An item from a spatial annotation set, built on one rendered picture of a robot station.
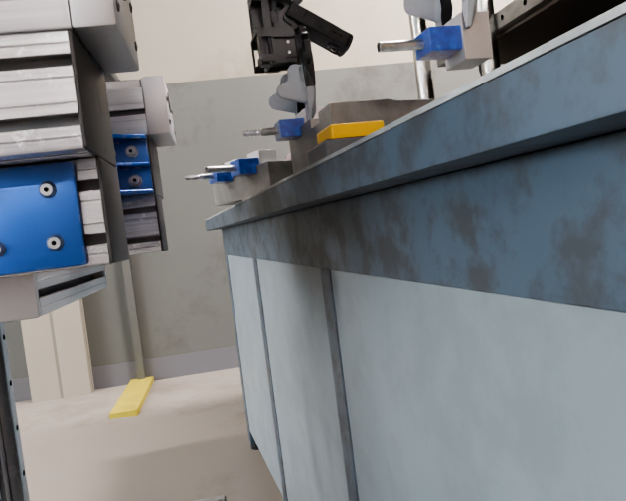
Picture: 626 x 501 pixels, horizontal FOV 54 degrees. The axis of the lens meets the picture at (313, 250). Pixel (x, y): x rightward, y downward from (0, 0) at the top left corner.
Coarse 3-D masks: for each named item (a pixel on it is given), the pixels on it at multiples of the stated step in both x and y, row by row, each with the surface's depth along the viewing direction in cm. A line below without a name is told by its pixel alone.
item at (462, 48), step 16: (480, 16) 72; (432, 32) 71; (448, 32) 71; (464, 32) 72; (480, 32) 72; (384, 48) 71; (400, 48) 72; (416, 48) 72; (432, 48) 71; (448, 48) 71; (464, 48) 72; (480, 48) 72; (448, 64) 76; (464, 64) 74; (480, 64) 75
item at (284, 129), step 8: (304, 112) 97; (280, 120) 96; (288, 120) 97; (296, 120) 97; (304, 120) 97; (264, 128) 98; (272, 128) 98; (280, 128) 96; (288, 128) 97; (296, 128) 97; (280, 136) 97; (288, 136) 97; (296, 136) 97
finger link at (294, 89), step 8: (288, 72) 96; (296, 72) 96; (288, 80) 95; (296, 80) 96; (304, 80) 95; (280, 88) 95; (288, 88) 95; (296, 88) 95; (304, 88) 95; (312, 88) 95; (280, 96) 95; (288, 96) 95; (296, 96) 95; (304, 96) 95; (312, 96) 95; (312, 104) 95; (312, 112) 96
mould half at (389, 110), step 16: (320, 112) 85; (336, 112) 81; (352, 112) 81; (368, 112) 82; (384, 112) 82; (400, 112) 83; (304, 128) 95; (320, 128) 86; (304, 144) 96; (304, 160) 97
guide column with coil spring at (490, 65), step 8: (480, 0) 182; (488, 0) 182; (480, 8) 183; (488, 8) 182; (488, 16) 182; (496, 32) 184; (496, 40) 183; (496, 48) 183; (496, 56) 183; (488, 64) 183; (496, 64) 183; (488, 72) 183
